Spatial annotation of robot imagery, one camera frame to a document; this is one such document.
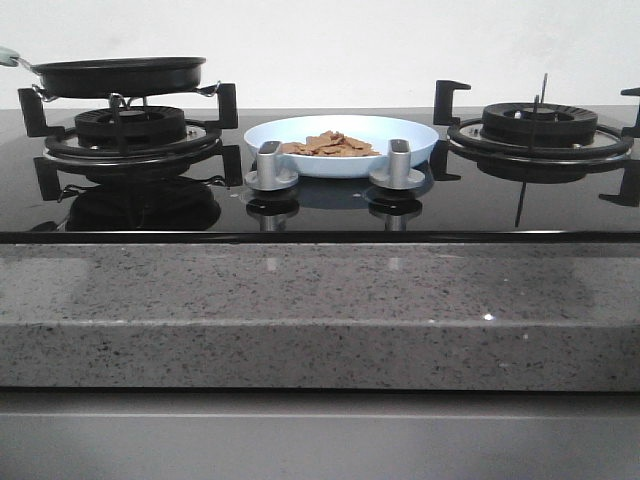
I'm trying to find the grey cabinet front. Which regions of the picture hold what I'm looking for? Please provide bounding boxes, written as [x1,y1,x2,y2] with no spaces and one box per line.
[1,389,639,479]

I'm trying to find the silver knob near pan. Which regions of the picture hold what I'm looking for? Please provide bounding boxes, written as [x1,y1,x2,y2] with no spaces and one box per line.
[244,141,299,192]

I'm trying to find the brown meat pieces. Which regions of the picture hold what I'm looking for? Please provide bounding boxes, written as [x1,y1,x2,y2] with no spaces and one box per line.
[282,130,379,157]

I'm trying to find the black glass gas cooktop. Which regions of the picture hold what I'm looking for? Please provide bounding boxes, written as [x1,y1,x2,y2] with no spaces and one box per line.
[1,110,639,244]

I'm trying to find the black pan support far side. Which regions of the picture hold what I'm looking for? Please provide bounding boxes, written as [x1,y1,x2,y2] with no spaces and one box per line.
[428,72,640,227]

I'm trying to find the wire pan reducer ring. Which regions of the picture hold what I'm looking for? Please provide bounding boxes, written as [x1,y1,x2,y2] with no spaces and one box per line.
[32,80,224,119]

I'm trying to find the black pan support near pan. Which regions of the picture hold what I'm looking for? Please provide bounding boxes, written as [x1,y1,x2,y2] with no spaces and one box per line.
[18,83,242,201]

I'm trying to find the black burner far side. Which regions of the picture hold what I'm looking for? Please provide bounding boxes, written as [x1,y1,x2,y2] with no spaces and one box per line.
[481,102,598,148]

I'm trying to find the black frying pan mint handle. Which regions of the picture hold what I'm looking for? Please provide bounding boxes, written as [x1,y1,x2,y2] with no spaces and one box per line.
[1,47,206,99]

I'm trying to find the light blue plate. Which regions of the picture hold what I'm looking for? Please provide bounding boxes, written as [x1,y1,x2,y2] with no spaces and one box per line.
[244,114,439,179]

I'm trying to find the black burner near pan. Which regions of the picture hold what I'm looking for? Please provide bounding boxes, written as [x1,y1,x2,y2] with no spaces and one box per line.
[74,106,187,149]

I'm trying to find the silver knob far side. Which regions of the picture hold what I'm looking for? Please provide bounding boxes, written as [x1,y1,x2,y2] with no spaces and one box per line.
[369,139,426,190]

